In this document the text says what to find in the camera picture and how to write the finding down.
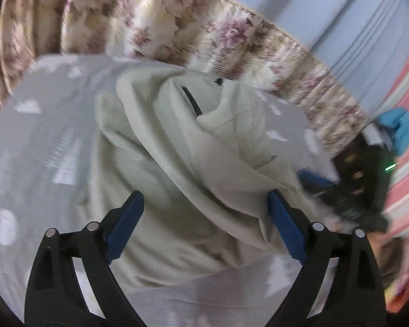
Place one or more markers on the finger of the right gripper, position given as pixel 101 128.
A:
pixel 312 181

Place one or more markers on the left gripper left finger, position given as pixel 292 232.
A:
pixel 54 296

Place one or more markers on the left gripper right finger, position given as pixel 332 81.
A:
pixel 338 283

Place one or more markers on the beige hooded jacket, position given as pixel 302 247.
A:
pixel 204 154

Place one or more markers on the blue cloth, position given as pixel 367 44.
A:
pixel 396 124

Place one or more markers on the blue floral curtain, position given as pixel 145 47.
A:
pixel 337 59

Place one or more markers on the grey polar bear bedsheet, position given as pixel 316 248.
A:
pixel 47 130

